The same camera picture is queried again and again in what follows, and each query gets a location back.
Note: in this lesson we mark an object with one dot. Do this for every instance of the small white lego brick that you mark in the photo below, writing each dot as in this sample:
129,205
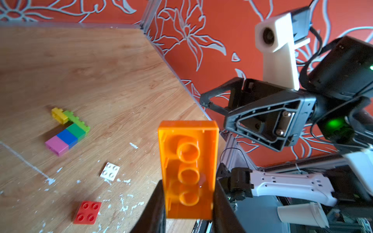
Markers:
110,171

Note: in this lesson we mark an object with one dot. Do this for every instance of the blue lego brick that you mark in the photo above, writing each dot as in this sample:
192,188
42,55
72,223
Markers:
68,138

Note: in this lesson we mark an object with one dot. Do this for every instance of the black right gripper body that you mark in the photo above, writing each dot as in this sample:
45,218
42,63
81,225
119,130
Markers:
268,114

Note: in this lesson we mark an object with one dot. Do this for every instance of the orange lego brick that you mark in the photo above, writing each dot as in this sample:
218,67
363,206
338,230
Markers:
188,156

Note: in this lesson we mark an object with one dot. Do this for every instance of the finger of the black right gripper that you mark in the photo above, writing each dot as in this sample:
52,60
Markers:
224,98

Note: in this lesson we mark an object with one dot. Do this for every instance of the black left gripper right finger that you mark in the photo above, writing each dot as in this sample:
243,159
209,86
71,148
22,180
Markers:
224,219

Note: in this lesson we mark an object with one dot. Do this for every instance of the red lego brick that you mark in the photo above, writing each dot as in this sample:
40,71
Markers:
87,213

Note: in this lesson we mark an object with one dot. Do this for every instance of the yellow lego brick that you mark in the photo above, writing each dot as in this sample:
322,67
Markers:
59,116

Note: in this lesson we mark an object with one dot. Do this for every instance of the white paper cup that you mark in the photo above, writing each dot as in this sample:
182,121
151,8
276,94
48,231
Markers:
309,214

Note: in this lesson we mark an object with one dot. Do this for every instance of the magenta lego brick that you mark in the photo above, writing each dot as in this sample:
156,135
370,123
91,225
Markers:
57,146

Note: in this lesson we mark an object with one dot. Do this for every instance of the lime green long lego brick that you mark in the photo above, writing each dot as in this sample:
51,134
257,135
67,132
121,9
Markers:
76,120

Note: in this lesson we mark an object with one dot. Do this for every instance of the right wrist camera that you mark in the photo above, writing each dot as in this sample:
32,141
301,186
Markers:
277,38

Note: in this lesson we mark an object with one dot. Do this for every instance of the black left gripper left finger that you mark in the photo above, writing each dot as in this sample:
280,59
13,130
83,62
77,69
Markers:
153,218

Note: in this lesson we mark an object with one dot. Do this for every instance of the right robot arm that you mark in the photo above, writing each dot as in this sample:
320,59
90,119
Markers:
333,98

